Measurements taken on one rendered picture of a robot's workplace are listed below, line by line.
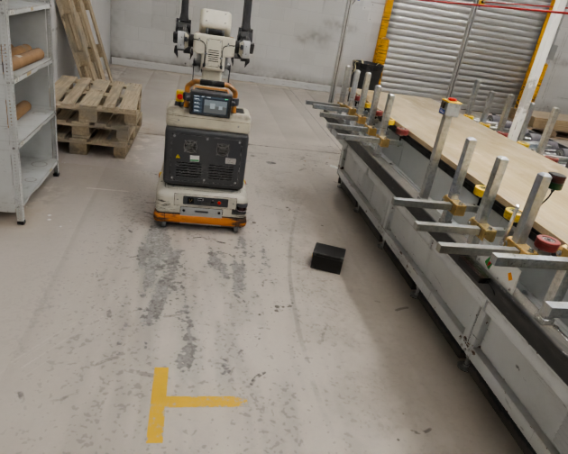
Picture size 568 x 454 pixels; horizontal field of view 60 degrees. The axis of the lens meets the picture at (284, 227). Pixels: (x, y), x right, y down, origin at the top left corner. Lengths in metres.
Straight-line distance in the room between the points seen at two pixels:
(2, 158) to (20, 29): 1.09
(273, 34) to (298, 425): 8.07
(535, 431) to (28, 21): 3.82
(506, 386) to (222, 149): 2.13
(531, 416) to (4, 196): 3.05
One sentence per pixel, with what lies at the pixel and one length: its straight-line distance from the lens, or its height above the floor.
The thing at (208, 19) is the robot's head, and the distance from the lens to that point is 3.56.
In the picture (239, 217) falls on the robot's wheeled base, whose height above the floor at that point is 0.13.
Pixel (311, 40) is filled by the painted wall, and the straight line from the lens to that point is 9.61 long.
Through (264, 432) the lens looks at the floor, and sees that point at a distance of 2.09.
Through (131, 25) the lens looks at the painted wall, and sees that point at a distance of 9.46.
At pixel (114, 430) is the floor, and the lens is 2.08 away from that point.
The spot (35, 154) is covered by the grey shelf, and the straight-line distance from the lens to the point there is 4.28.
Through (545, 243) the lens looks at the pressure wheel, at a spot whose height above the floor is 0.90.
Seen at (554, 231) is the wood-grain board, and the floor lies 0.90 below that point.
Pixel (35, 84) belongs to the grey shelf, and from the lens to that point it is 4.13.
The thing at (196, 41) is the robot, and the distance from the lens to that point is 3.51.
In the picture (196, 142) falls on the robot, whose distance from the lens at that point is 3.28.
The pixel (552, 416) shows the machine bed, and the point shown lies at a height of 0.26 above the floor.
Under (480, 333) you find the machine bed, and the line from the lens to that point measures 2.56.
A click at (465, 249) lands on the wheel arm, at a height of 0.85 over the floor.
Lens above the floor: 1.55
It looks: 25 degrees down
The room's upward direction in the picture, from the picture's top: 10 degrees clockwise
